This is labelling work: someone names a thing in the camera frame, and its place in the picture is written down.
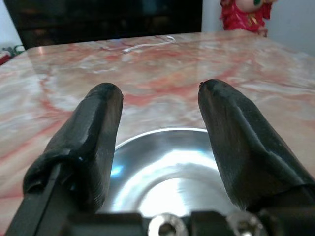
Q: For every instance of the red and green objects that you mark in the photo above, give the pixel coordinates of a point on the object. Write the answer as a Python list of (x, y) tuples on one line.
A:
[(8, 52)]

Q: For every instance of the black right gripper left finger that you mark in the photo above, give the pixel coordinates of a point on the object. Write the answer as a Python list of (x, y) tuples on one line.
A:
[(83, 137)]

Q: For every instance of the stainless steel bowl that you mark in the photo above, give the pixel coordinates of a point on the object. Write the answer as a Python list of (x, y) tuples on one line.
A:
[(162, 172)]

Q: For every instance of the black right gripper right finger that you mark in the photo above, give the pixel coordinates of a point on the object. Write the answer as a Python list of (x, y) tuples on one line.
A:
[(246, 147)]

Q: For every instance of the dark wooden cabinet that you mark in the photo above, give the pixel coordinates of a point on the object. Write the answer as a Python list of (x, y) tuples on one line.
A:
[(108, 19)]

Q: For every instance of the red costumed doll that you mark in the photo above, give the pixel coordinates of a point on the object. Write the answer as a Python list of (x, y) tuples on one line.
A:
[(243, 14)]

